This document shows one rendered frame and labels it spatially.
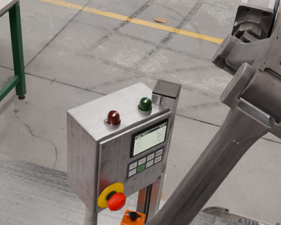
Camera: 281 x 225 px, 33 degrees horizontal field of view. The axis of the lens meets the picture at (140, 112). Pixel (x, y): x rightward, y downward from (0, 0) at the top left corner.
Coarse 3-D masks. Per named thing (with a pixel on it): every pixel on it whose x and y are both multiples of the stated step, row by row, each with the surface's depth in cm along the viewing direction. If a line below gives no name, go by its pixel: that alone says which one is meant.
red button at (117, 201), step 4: (112, 192) 86; (116, 192) 87; (120, 192) 85; (108, 196) 86; (112, 196) 84; (116, 196) 84; (120, 196) 84; (124, 196) 85; (108, 200) 85; (112, 200) 84; (116, 200) 84; (120, 200) 84; (124, 200) 85; (108, 204) 84; (112, 204) 84; (116, 204) 84; (120, 204) 85; (112, 208) 85; (116, 208) 85; (120, 208) 86
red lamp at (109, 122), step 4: (108, 112) 79; (112, 112) 78; (116, 112) 78; (108, 116) 78; (112, 116) 78; (116, 116) 78; (108, 120) 78; (112, 120) 78; (116, 120) 78; (120, 120) 80; (108, 124) 79; (112, 124) 78; (116, 124) 79
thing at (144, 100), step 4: (140, 100) 82; (144, 100) 82; (148, 100) 82; (140, 104) 82; (144, 104) 82; (148, 104) 82; (140, 108) 82; (144, 108) 82; (148, 108) 82; (144, 112) 82; (148, 112) 82
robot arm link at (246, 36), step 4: (244, 32) 108; (244, 36) 107; (248, 36) 107; (252, 36) 108; (240, 40) 107; (244, 40) 107; (248, 40) 106; (252, 40) 107; (256, 40) 108; (224, 68) 107; (228, 68) 106; (232, 68) 106; (228, 72) 108; (232, 72) 107
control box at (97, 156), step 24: (120, 96) 86; (144, 96) 86; (72, 120) 80; (96, 120) 80; (144, 120) 81; (72, 144) 84; (96, 144) 77; (120, 144) 80; (72, 168) 88; (96, 168) 80; (120, 168) 84; (96, 192) 84
